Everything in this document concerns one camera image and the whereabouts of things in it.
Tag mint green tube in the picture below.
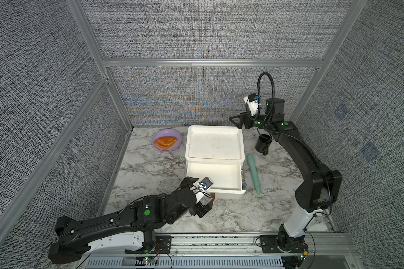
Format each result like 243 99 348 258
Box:
246 155 261 194

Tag glittery silver microphone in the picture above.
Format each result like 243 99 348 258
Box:
241 170 247 190

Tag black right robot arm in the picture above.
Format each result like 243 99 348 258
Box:
229 98 343 253

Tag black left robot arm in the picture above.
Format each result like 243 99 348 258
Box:
48 177 214 265

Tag white three-drawer storage unit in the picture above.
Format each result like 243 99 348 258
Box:
185 125 245 165

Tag black cup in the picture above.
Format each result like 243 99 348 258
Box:
255 134 272 156

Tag orange pastry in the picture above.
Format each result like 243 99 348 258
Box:
154 136 178 150

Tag purple plastic plate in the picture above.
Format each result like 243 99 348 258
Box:
152 129 182 152

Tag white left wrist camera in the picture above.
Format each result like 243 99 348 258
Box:
198 177 214 192

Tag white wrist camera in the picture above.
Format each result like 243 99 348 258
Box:
243 93 260 120
198 177 214 192

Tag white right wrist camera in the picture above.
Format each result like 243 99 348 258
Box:
243 93 260 120

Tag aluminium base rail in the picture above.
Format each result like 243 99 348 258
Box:
72 232 364 269

